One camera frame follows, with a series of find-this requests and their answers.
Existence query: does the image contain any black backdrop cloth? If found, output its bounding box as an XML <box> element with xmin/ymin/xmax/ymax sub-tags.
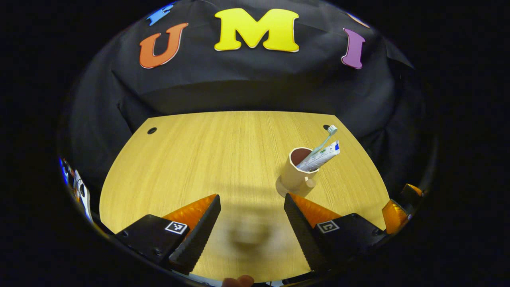
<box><xmin>60</xmin><ymin>0</ymin><xmax>435</xmax><ymax>224</ymax></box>

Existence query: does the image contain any white toothbrush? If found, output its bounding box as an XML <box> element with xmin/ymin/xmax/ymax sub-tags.
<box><xmin>309</xmin><ymin>125</ymin><xmax>338</xmax><ymax>158</ymax></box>

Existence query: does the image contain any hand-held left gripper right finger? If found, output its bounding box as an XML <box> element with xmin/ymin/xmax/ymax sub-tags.
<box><xmin>284</xmin><ymin>193</ymin><xmax>389</xmax><ymax>271</ymax></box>

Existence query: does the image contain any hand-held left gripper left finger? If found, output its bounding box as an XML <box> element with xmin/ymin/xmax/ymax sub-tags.
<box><xmin>116</xmin><ymin>194</ymin><xmax>222</xmax><ymax>275</ymax></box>

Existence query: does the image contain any white toothpaste tube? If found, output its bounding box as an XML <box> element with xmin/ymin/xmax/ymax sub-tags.
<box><xmin>297</xmin><ymin>140</ymin><xmax>340</xmax><ymax>173</ymax></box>

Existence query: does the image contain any white side table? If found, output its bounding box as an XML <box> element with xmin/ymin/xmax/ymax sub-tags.
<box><xmin>74</xmin><ymin>171</ymin><xmax>93</xmax><ymax>222</ymax></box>

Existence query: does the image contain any wooden desktop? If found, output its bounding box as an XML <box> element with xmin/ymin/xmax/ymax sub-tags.
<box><xmin>99</xmin><ymin>110</ymin><xmax>391</xmax><ymax>283</ymax></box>

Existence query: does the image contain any beige cup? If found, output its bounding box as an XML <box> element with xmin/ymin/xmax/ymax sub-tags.
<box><xmin>280</xmin><ymin>147</ymin><xmax>319</xmax><ymax>198</ymax></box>

